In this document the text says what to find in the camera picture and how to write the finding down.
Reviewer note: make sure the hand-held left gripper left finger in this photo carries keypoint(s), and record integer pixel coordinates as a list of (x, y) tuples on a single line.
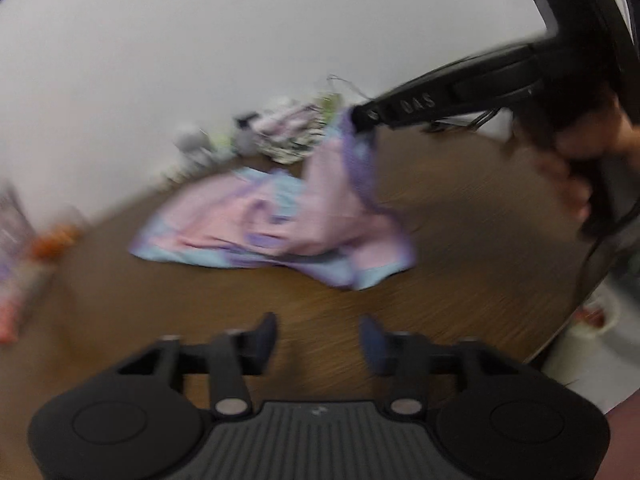
[(267, 336)]

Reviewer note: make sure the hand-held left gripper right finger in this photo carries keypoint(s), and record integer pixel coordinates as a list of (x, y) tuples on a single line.
[(372, 346)]

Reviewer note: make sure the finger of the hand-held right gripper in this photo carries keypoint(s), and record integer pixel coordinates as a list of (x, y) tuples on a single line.
[(400, 107)]

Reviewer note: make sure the pink blue purple garment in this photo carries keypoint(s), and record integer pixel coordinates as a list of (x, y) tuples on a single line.
[(320, 210)]

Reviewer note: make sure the pink folded clothes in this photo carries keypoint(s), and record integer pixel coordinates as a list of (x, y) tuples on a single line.
[(287, 120)]

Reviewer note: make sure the person's right hand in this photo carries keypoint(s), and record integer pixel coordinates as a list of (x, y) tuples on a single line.
[(567, 182)]

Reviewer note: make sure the green bottle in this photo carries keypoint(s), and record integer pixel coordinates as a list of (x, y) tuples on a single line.
[(327, 104)]

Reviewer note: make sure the white green printed folded cloth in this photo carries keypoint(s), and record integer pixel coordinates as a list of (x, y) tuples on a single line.
[(290, 149)]

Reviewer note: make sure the white round robot toy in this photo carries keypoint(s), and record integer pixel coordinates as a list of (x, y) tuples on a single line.
[(192, 142)]

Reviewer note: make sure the orange snack bag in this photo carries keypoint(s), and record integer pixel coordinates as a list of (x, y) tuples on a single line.
[(55, 241)]

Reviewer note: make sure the white trash bin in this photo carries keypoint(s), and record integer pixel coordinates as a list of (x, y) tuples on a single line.
[(607, 310)]

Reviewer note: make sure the red white snack packet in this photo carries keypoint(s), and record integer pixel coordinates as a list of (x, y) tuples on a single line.
[(17, 300)]

